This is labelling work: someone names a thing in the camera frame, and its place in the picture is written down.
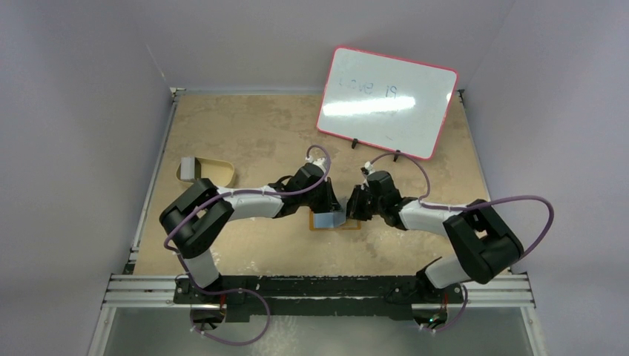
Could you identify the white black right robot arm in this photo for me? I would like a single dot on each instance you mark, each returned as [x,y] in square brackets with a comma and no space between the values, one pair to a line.
[482,242]

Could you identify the orange leather card holder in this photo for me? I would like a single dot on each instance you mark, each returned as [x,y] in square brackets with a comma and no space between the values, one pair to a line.
[339,223]

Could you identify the beige oval tray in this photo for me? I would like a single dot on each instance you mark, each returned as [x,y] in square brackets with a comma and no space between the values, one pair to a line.
[221,173]

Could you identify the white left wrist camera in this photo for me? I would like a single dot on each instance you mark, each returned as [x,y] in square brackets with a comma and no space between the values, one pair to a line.
[320,162]

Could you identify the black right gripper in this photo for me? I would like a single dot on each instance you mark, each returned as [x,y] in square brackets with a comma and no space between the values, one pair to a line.
[363,203]

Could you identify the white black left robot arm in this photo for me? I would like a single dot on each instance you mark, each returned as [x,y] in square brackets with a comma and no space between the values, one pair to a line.
[196,218]

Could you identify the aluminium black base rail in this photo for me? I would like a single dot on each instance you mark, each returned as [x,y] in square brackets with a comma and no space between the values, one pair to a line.
[395,297]

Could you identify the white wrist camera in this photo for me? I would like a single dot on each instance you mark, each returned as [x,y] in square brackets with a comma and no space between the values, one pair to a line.
[320,162]
[367,169]

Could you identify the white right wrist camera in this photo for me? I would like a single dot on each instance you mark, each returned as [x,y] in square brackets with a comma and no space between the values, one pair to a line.
[367,169]

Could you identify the pink framed whiteboard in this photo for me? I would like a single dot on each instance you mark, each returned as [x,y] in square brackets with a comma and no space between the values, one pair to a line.
[386,102]

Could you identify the grey credit card stack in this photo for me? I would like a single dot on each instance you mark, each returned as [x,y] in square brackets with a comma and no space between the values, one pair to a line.
[188,169]

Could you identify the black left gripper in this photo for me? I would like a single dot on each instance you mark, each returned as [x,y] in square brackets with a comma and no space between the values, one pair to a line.
[330,204]

